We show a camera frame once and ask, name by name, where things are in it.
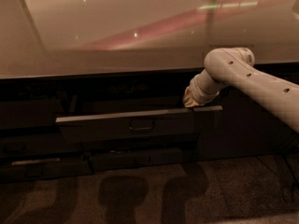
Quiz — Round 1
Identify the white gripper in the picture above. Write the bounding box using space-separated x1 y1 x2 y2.
182 75 219 107

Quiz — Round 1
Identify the dark grey cabinet door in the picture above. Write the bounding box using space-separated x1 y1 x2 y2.
191 72 299 162

